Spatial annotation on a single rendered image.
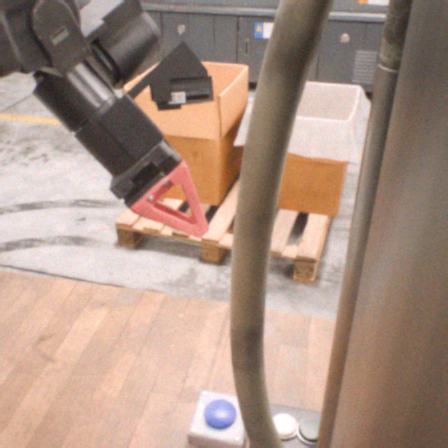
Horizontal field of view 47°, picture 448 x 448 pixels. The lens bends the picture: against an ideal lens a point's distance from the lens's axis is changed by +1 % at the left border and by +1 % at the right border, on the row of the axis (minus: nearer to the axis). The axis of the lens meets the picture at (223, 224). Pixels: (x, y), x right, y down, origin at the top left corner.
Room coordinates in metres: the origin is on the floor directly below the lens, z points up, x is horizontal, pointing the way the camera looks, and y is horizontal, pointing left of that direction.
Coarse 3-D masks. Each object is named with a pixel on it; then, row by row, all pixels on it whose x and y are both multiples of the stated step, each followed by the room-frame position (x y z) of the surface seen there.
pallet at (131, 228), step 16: (176, 208) 2.24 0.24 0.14; (208, 208) 2.25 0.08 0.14; (224, 208) 2.24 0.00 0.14; (128, 224) 2.09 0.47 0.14; (144, 224) 2.10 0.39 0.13; (160, 224) 2.08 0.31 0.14; (224, 224) 2.08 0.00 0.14; (288, 224) 2.08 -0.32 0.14; (320, 224) 2.08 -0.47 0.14; (128, 240) 2.09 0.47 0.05; (192, 240) 1.99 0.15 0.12; (208, 240) 1.96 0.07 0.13; (224, 240) 1.97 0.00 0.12; (272, 240) 1.94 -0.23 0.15; (304, 240) 1.94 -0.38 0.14; (320, 240) 1.94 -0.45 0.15; (208, 256) 1.96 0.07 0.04; (288, 256) 1.86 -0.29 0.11; (304, 256) 1.82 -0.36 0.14; (304, 272) 1.82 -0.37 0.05
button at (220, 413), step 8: (216, 400) 0.42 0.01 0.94; (224, 400) 0.42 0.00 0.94; (208, 408) 0.41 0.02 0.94; (216, 408) 0.41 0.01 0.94; (224, 408) 0.41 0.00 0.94; (232, 408) 0.41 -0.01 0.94; (208, 416) 0.40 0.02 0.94; (216, 416) 0.40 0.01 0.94; (224, 416) 0.40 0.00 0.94; (232, 416) 0.40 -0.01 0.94; (208, 424) 0.39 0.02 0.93; (216, 424) 0.39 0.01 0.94; (224, 424) 0.39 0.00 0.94; (232, 424) 0.39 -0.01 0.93
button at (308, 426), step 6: (306, 420) 0.39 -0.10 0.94; (312, 420) 0.39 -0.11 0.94; (300, 426) 0.38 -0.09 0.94; (306, 426) 0.38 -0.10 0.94; (312, 426) 0.38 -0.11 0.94; (318, 426) 0.38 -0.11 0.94; (300, 432) 0.38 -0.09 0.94; (306, 432) 0.38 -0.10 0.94; (312, 432) 0.38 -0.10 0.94; (318, 432) 0.38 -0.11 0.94; (306, 438) 0.37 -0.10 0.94; (312, 438) 0.37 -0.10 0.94
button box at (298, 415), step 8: (272, 408) 0.41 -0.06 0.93; (280, 408) 0.41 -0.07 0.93; (288, 408) 0.41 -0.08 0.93; (296, 408) 0.41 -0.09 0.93; (296, 416) 0.40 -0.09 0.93; (304, 416) 0.40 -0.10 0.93; (312, 416) 0.40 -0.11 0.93; (320, 416) 0.40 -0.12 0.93; (296, 432) 0.38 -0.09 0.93; (288, 440) 0.37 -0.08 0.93; (296, 440) 0.37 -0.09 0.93; (304, 440) 0.37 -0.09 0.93
